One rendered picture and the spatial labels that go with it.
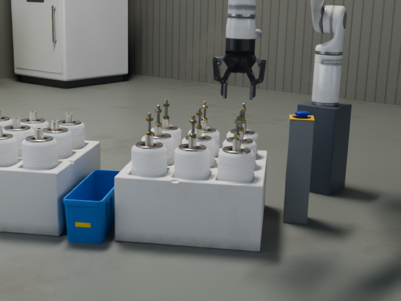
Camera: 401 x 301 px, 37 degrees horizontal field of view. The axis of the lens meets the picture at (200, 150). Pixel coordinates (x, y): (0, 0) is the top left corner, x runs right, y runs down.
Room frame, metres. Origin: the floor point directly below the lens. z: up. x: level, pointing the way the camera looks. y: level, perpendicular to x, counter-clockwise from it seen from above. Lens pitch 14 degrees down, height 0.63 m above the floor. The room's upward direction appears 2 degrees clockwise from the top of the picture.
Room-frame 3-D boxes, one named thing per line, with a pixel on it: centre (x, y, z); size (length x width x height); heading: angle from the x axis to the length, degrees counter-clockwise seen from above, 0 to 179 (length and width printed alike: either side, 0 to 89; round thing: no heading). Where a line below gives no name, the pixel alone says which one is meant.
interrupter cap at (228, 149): (1.55, -0.10, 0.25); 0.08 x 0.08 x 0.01
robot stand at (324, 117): (2.05, -0.42, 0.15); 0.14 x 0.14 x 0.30; 55
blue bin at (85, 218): (1.64, 0.29, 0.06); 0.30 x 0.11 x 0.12; 173
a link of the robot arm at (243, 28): (1.56, -0.10, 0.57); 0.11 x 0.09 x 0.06; 169
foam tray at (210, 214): (1.68, 0.01, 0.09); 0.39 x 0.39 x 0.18; 83
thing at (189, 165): (1.56, 0.02, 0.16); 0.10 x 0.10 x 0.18
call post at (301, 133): (1.72, -0.29, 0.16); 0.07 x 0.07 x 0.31; 83
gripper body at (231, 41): (1.55, -0.09, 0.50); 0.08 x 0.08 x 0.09
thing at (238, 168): (1.55, -0.10, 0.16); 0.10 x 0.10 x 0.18
